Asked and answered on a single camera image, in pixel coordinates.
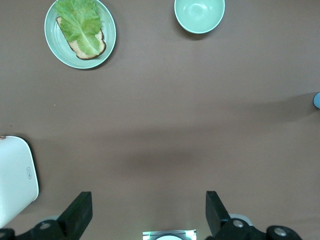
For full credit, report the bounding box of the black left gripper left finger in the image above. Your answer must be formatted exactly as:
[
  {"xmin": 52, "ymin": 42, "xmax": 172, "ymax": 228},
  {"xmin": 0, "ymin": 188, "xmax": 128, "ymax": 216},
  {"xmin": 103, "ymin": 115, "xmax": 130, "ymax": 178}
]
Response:
[{"xmin": 0, "ymin": 191, "xmax": 93, "ymax": 240}]

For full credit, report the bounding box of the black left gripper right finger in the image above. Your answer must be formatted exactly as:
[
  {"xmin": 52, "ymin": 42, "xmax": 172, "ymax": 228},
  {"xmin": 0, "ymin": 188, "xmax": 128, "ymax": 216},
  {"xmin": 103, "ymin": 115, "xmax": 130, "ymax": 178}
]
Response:
[{"xmin": 205, "ymin": 190, "xmax": 305, "ymax": 240}]

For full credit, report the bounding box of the white toaster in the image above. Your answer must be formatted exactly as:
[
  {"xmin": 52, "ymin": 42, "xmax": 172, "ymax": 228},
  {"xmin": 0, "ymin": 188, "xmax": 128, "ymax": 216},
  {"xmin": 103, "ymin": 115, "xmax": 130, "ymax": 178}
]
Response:
[{"xmin": 0, "ymin": 135, "xmax": 40, "ymax": 227}]

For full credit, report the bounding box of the brown bread slice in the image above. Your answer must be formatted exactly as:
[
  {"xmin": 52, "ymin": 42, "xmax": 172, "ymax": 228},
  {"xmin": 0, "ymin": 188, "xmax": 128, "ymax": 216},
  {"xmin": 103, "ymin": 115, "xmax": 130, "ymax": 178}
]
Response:
[{"xmin": 55, "ymin": 16, "xmax": 107, "ymax": 61}]

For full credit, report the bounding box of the light green plate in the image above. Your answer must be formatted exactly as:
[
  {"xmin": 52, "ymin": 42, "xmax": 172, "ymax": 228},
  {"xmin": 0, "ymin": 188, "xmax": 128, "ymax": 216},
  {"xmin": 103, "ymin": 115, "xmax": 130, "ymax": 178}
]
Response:
[{"xmin": 44, "ymin": 0, "xmax": 117, "ymax": 70}]

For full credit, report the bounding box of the green lettuce leaf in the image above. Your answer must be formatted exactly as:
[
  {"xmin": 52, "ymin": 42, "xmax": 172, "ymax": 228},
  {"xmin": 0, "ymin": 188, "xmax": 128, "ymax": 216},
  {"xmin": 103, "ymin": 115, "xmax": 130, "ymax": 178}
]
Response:
[{"xmin": 54, "ymin": 0, "xmax": 103, "ymax": 56}]

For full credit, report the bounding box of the light green bowl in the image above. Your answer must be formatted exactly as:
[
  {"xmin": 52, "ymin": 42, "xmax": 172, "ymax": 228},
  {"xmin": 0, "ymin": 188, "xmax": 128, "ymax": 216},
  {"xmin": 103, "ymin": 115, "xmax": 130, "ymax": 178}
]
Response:
[{"xmin": 173, "ymin": 0, "xmax": 226, "ymax": 34}]

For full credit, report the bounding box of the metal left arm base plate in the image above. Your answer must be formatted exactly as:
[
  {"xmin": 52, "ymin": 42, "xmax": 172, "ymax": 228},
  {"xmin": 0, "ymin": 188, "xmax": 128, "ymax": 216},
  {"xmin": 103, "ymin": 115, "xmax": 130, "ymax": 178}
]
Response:
[{"xmin": 142, "ymin": 229, "xmax": 198, "ymax": 240}]

